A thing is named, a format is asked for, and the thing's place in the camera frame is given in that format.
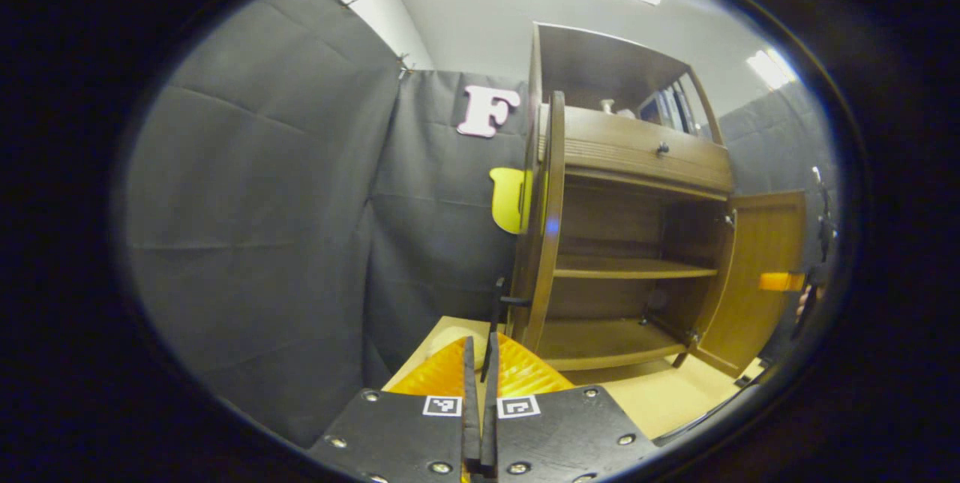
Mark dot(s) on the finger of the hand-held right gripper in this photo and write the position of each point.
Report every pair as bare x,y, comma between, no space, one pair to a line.
780,281

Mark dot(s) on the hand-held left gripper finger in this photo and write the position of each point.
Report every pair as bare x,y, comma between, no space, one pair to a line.
489,430
471,423

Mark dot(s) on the wooden shoe cabinet door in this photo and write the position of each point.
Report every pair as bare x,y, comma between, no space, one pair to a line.
544,243
757,243

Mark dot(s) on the wooden double-door shoe cabinet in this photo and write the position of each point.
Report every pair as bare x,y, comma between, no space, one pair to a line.
622,269

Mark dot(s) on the black table clamp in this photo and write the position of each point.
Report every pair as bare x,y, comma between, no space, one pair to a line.
750,379

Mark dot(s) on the wooden drawer with black knob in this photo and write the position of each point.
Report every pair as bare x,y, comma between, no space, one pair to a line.
622,142

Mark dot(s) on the small ceiling light panel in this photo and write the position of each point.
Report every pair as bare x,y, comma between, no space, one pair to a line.
771,67

